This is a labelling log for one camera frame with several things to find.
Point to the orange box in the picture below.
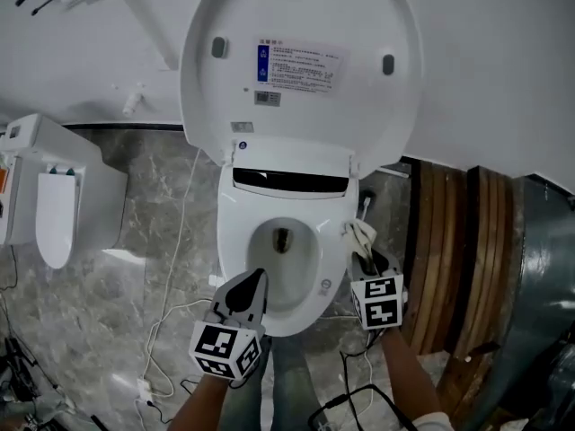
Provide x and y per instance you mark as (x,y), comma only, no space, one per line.
(2,180)

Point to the white wall duct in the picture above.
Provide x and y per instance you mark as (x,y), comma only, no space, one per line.
(153,25)

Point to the white power adapter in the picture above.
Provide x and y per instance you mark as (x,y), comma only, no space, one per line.
(144,389)

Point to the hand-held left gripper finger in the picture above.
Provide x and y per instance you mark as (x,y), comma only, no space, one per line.
(238,294)
(257,294)

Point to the person's right forearm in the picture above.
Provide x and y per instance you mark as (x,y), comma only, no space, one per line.
(409,375)

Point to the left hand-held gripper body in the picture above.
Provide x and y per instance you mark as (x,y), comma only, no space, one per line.
(224,348)

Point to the person's left forearm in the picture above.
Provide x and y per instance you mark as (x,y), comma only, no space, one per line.
(197,404)

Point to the white smart toilet bowl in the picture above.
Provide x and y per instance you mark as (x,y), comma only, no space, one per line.
(292,240)

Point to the white wall water valve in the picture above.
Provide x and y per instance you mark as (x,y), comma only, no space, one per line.
(131,103)

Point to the white toilet with tank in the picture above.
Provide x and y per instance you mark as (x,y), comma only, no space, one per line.
(76,182)

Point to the black stick with white tip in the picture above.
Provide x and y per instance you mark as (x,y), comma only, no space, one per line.
(483,348)

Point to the white wiping cloth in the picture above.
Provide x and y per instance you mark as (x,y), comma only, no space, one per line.
(359,236)

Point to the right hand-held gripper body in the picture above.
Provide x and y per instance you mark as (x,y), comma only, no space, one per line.
(377,301)

